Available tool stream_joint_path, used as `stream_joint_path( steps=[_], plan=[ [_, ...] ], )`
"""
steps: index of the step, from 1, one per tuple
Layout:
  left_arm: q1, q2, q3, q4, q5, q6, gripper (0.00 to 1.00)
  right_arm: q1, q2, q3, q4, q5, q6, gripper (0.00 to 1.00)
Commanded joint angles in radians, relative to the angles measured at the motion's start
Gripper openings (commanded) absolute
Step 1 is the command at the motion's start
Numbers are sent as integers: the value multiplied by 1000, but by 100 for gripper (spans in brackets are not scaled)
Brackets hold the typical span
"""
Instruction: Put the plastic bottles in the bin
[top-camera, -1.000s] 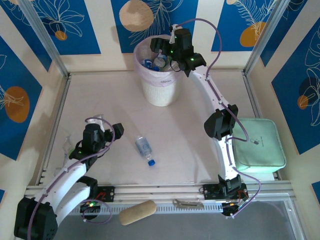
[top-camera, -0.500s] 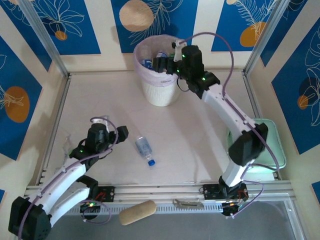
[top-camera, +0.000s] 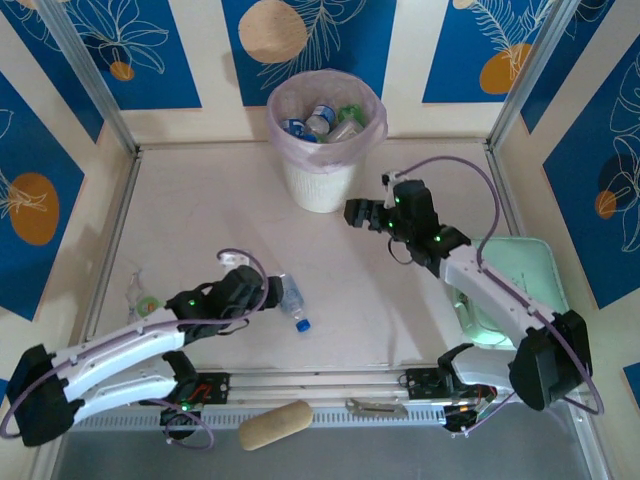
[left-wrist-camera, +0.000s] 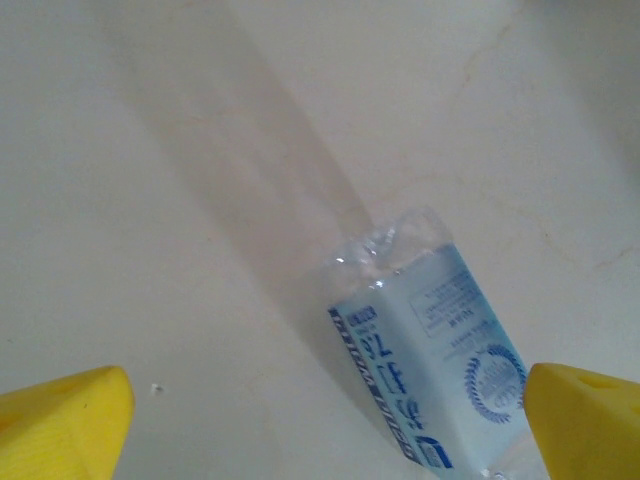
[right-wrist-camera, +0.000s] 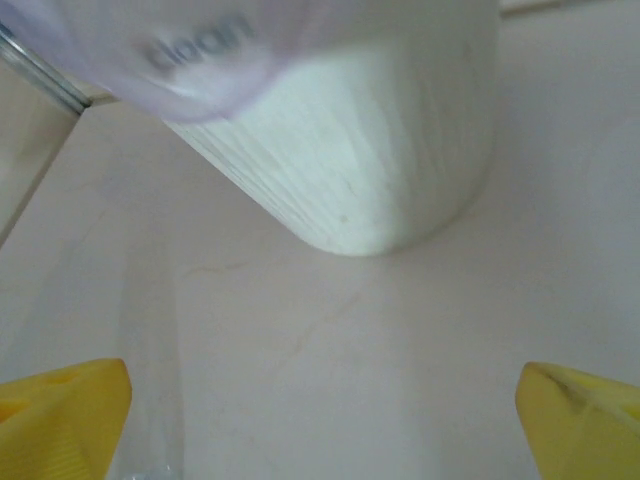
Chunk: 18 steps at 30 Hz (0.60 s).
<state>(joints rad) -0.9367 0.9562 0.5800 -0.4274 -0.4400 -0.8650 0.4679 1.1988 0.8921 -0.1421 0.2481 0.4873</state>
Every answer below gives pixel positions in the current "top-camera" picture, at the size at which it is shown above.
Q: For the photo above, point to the metal hand tool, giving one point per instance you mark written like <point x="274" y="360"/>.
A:
<point x="375" y="406"/>

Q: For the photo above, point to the aluminium front rail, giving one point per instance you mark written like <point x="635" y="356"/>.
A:
<point x="310" y="382"/>

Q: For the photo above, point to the aluminium frame post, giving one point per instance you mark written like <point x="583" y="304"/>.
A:
<point x="530" y="75"/>
<point x="90" y="75"/>

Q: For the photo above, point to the aluminium side rail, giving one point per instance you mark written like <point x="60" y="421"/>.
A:
<point x="505" y="200"/>
<point x="120" y="215"/>

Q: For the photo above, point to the tan sponge loaf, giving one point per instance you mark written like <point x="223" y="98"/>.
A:
<point x="275" y="425"/>

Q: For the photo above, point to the small controller circuit board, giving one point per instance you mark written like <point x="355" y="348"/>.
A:
<point x="462" y="415"/>
<point x="181" y="411"/>

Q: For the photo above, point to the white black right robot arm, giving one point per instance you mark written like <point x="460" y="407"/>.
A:
<point x="490" y="290"/>

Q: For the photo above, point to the bluish clear bottle blue cap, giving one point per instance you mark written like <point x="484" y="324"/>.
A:
<point x="292" y="297"/>

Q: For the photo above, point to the pink plastic bin liner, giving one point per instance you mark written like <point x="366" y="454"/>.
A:
<point x="280" y="100"/>

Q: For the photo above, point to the narrow clear bottle white cap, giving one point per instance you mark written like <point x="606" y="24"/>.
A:
<point x="345" y="131"/>

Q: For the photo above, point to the small green-capped bottle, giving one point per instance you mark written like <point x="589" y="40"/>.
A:
<point x="148" y="305"/>

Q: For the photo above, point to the white plastic waste bin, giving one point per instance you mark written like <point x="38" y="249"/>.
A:
<point x="320" y="185"/>

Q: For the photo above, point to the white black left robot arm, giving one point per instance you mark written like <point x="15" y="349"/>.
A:
<point x="115" y="345"/>

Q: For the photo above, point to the clear bottle blue label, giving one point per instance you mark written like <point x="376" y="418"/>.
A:
<point x="320" y="117"/>

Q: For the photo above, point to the mint green zipper case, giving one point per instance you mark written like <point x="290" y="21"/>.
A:
<point x="525" y="265"/>

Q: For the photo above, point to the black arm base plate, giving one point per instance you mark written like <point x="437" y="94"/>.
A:
<point x="420" y="382"/>
<point x="217" y="387"/>

